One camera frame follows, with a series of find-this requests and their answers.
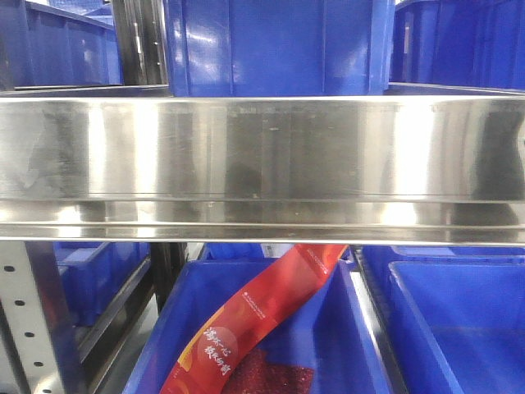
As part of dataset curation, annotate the steel shelf front beam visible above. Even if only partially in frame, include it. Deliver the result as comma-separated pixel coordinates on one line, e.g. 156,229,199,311
1,83,524,245

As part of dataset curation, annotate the perforated steel shelf upright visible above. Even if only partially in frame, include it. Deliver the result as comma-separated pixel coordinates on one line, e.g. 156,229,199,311
1,241,87,393

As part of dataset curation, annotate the dark blue bin lower centre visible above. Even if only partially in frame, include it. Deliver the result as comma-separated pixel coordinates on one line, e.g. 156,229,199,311
123,258,393,393

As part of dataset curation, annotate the dark blue bin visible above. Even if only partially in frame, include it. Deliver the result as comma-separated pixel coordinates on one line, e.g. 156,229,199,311
362,245,524,393
123,258,393,393
53,241,150,327

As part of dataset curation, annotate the dark blue crate top centre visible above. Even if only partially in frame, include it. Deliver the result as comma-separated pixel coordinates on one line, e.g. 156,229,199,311
163,1,395,97

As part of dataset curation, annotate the dark blue crate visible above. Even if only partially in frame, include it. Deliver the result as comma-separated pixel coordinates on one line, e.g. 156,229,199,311
163,1,395,97
390,1,524,89
1,1,123,90

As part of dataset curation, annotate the red printed paper strip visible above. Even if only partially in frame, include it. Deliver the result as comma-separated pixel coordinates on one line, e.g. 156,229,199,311
160,244,347,393

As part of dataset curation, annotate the dark blue bin lower left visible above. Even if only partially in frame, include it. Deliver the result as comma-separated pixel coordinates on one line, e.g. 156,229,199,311
53,241,150,327

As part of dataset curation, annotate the dark blue bin lower right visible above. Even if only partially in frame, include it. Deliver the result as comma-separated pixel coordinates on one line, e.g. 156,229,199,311
362,245,524,393

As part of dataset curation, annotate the dark blue crate top right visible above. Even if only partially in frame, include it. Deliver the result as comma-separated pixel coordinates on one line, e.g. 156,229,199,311
390,1,524,89

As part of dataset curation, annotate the dark blue crate top left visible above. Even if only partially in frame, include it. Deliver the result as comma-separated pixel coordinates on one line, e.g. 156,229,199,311
1,1,123,90

